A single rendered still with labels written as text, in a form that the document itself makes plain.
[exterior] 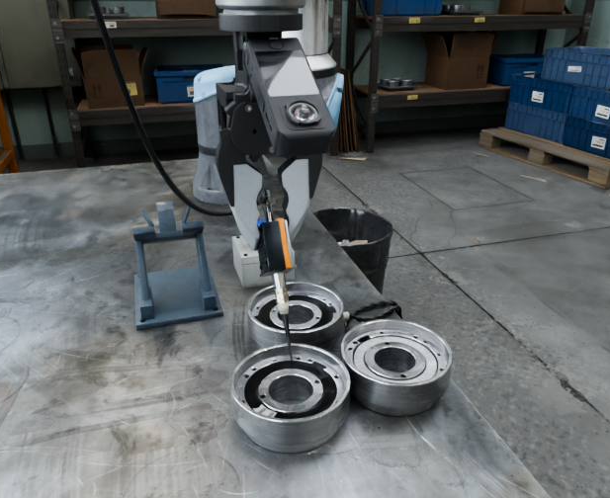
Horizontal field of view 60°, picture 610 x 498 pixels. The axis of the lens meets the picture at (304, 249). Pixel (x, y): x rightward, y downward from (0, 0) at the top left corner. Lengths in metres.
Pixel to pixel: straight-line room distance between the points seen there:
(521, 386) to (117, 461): 1.57
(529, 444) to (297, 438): 1.31
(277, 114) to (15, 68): 3.92
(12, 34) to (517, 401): 3.72
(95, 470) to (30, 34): 3.89
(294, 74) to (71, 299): 0.43
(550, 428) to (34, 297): 1.46
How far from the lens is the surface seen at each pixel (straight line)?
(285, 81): 0.43
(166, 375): 0.56
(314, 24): 0.93
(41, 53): 4.25
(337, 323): 0.56
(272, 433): 0.45
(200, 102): 0.97
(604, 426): 1.87
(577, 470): 1.70
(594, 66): 4.25
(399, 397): 0.49
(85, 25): 3.84
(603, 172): 3.97
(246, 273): 0.69
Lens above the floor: 1.15
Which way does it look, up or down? 26 degrees down
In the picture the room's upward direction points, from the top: straight up
